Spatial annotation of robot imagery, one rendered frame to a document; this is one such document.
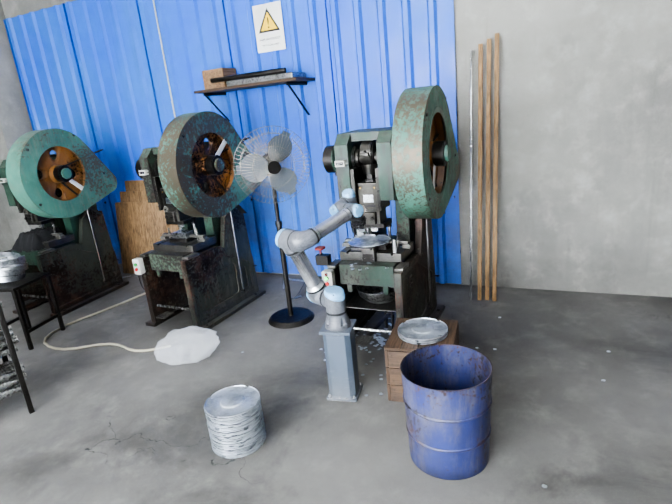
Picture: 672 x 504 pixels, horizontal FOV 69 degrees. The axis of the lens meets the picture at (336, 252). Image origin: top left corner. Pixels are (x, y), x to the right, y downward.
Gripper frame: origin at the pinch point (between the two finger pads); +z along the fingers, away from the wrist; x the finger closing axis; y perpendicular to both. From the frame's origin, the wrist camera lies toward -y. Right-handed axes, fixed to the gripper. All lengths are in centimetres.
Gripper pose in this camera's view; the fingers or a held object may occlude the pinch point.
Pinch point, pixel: (357, 236)
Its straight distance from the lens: 316.0
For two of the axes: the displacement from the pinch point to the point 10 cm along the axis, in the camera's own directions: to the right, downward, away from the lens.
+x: 2.8, -6.7, 6.9
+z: 2.5, 7.4, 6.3
